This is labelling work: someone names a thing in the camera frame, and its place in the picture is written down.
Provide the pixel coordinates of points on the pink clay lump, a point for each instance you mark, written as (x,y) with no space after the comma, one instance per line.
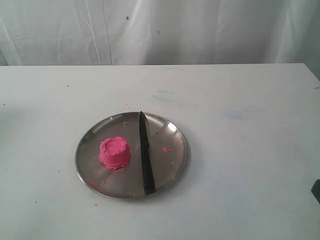
(114,153)

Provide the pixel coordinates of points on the round steel plate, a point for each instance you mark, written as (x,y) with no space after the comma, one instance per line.
(127,183)

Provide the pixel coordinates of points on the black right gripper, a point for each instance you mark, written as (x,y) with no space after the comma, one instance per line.
(315,190)

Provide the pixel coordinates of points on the pink clay crumb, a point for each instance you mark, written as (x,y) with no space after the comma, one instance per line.
(166,150)

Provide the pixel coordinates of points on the black knife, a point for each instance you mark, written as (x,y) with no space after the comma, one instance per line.
(147,172)

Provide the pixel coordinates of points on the white backdrop curtain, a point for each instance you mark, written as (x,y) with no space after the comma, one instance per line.
(164,32)

